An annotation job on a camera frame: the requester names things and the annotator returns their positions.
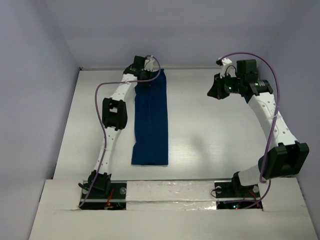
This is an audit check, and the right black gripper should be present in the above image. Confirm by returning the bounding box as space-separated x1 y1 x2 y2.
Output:
207 71 244 100

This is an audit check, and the blue printed t-shirt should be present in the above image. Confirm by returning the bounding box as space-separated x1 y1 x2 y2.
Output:
131 68 169 166

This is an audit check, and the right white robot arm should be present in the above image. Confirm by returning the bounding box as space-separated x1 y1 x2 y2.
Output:
207 58 310 196

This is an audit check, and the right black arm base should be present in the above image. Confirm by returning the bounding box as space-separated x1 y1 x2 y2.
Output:
210 181 263 210

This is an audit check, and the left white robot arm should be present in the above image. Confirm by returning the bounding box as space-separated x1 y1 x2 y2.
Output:
88 55 158 198

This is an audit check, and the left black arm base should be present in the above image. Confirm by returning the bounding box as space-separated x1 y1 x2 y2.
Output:
79 181 127 211

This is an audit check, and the white foam strip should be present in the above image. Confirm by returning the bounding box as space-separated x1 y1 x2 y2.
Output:
125 180 217 211

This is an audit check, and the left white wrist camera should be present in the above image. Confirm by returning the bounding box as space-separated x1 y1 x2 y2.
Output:
144 56 156 72

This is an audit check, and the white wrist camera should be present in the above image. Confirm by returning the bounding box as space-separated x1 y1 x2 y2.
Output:
144 56 156 72
216 57 233 78

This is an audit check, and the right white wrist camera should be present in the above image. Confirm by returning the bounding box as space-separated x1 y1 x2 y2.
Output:
216 57 233 78

